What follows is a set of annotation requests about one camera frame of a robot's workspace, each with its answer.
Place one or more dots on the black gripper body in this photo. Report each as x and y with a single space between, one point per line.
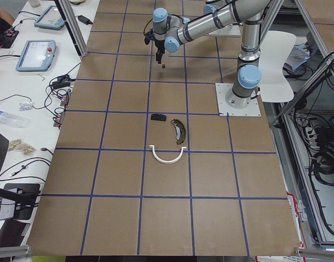
159 47

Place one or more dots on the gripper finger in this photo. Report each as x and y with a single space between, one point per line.
157 58
161 56

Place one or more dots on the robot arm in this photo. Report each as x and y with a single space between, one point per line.
170 31

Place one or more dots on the black brake pad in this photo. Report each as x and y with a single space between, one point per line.
158 117

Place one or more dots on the olive brake shoe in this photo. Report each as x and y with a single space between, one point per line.
180 131

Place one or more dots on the black power adapter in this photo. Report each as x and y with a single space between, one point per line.
84 20

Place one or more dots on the blue teach pendant far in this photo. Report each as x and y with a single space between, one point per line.
50 19

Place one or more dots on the blue teach pendant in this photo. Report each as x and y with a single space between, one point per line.
36 56
50 19

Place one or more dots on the white plastic chair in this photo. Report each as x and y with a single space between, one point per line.
275 49

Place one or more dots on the blue teach pendant near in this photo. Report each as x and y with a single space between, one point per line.
36 56

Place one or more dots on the plastic water bottle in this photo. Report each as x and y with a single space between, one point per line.
13 120

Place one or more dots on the bag of wooden pieces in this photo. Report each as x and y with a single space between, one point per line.
18 145

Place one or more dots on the aluminium frame post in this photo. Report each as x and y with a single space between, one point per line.
72 26

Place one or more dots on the white curved plastic bracket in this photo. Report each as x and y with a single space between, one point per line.
167 157

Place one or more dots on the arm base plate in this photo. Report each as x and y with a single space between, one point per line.
231 105

